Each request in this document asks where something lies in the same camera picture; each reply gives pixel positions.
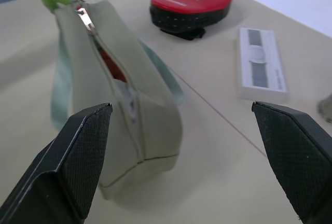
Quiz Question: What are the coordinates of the white watch box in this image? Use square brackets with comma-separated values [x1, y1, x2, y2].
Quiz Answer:
[235, 27, 290, 101]

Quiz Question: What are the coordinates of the pale green zipper pouch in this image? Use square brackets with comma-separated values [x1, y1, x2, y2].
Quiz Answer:
[50, 0, 187, 201]

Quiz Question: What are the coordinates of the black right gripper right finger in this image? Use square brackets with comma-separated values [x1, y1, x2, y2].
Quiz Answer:
[251, 101, 332, 224]

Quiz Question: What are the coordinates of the grey fuzzy object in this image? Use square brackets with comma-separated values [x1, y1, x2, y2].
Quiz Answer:
[317, 96, 332, 123]

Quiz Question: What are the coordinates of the red and black round case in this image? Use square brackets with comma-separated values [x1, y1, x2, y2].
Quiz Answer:
[149, 0, 234, 41]

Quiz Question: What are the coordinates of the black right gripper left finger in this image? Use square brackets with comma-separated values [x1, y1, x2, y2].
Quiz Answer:
[0, 102, 113, 224]

